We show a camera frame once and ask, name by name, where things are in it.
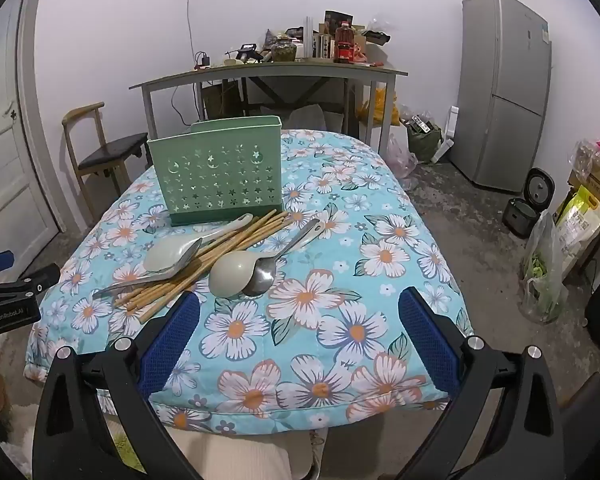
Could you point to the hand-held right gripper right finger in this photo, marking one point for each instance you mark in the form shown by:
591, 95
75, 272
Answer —
427, 335

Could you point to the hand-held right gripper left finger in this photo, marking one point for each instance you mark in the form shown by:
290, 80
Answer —
172, 340

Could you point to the large metal serving spoon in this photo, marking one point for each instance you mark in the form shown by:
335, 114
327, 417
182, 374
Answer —
120, 287

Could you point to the pale green rice spoon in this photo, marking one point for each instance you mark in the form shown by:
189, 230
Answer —
170, 256

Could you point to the pale green round ladle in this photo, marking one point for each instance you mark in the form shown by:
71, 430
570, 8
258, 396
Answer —
230, 272

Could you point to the small metal spoon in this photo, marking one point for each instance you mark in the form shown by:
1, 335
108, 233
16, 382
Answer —
260, 281

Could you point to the bundle of bamboo chopsticks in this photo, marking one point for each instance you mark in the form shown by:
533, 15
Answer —
225, 246

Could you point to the green plastic utensil holder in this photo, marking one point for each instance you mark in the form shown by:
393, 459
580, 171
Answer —
215, 175

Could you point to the floral blue blanket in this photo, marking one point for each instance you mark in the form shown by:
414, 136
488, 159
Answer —
330, 280

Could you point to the clear bag of vegetables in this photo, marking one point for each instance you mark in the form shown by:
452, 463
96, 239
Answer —
542, 275

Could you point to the person's cream trousers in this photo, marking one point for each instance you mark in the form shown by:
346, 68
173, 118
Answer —
240, 455

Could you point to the wooden chair dark seat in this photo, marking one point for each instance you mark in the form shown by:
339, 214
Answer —
112, 150

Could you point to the pink plastic bag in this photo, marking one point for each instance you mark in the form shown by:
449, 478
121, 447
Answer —
401, 157

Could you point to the yellow green rice bag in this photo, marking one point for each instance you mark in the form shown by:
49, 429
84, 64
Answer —
580, 225

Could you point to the dark green bag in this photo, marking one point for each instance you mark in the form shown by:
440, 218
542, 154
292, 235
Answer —
422, 140

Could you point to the white plastic appliance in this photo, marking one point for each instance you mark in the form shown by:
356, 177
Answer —
447, 132

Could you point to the yellow plastic bag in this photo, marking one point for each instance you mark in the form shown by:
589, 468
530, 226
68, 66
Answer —
380, 107

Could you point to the brown paper bag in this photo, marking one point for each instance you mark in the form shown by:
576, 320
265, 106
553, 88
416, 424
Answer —
222, 102

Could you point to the silver refrigerator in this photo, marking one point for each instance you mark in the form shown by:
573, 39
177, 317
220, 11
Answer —
500, 85

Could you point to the black charger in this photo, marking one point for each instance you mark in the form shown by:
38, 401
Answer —
203, 60

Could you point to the grey metal table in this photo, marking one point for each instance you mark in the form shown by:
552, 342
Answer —
280, 71

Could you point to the red oil bottle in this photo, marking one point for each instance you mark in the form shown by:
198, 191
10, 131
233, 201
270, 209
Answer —
344, 47

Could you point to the glass jar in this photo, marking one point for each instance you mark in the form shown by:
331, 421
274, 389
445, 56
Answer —
283, 51

